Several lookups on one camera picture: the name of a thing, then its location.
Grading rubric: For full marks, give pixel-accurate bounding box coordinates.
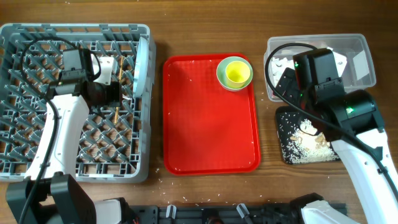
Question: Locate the wooden chopstick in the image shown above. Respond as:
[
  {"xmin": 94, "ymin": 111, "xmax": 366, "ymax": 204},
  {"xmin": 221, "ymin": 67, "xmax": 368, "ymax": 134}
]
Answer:
[{"xmin": 114, "ymin": 56, "xmax": 124, "ymax": 126}]

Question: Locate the white napkin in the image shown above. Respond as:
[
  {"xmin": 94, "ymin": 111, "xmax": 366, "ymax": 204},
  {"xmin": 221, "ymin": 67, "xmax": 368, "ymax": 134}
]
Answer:
[{"xmin": 271, "ymin": 57, "xmax": 295, "ymax": 85}]

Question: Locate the large light blue plate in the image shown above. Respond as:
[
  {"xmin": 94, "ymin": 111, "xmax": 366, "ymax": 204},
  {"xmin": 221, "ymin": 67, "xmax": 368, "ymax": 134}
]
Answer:
[{"xmin": 133, "ymin": 37, "xmax": 149, "ymax": 98}]

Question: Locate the yellow cup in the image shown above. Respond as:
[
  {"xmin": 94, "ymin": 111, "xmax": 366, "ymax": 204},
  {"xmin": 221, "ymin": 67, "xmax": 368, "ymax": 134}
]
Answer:
[{"xmin": 225, "ymin": 61, "xmax": 251, "ymax": 89}]

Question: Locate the leftover rice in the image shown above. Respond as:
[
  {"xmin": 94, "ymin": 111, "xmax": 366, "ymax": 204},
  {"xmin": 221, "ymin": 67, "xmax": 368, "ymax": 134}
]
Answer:
[{"xmin": 278, "ymin": 111, "xmax": 340, "ymax": 164}]

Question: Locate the green bowl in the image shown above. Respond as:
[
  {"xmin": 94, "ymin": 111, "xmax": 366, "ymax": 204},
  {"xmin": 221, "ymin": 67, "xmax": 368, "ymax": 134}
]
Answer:
[{"xmin": 216, "ymin": 56, "xmax": 253, "ymax": 91}]

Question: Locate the white plastic fork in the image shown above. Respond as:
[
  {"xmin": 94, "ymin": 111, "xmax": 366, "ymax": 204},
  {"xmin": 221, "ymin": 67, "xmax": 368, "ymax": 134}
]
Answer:
[{"xmin": 122, "ymin": 95, "xmax": 132, "ymax": 100}]

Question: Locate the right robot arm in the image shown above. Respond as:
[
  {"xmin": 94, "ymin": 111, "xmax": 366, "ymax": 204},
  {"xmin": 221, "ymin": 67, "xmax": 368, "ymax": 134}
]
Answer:
[{"xmin": 272, "ymin": 68, "xmax": 397, "ymax": 223}]

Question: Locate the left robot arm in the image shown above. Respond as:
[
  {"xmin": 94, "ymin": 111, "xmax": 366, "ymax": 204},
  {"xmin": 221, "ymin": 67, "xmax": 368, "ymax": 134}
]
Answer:
[{"xmin": 6, "ymin": 69, "xmax": 129, "ymax": 223}]

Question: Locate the grey dishwasher rack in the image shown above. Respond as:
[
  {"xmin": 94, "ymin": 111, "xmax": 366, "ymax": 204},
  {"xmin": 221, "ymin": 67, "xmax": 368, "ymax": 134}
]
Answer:
[{"xmin": 1, "ymin": 24, "xmax": 156, "ymax": 183}]

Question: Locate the black waste tray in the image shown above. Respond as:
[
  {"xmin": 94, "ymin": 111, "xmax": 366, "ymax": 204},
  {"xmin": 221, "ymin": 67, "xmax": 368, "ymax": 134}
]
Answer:
[{"xmin": 275, "ymin": 105, "xmax": 341, "ymax": 166}]

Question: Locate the clear plastic bin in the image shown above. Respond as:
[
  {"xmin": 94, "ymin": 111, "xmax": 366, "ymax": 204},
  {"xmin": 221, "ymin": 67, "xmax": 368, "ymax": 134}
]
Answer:
[{"xmin": 264, "ymin": 34, "xmax": 376, "ymax": 93}]

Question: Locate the red serving tray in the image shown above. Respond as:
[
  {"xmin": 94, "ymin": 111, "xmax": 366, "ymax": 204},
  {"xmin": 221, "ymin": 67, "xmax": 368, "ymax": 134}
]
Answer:
[{"xmin": 162, "ymin": 53, "xmax": 261, "ymax": 175}]

